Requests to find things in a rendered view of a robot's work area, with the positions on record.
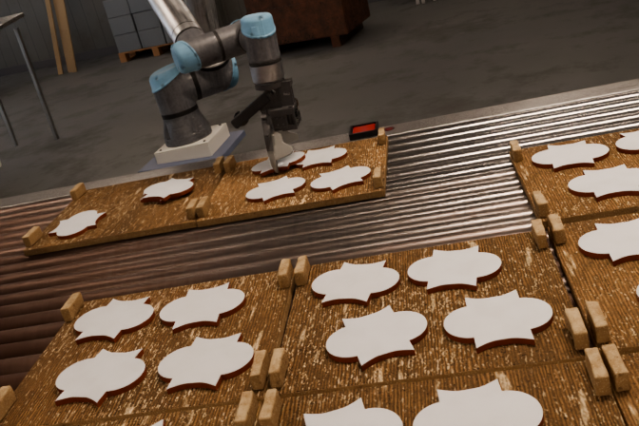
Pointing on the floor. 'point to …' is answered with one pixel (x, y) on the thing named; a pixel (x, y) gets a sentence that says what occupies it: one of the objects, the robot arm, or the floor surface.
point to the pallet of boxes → (135, 20)
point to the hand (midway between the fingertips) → (277, 162)
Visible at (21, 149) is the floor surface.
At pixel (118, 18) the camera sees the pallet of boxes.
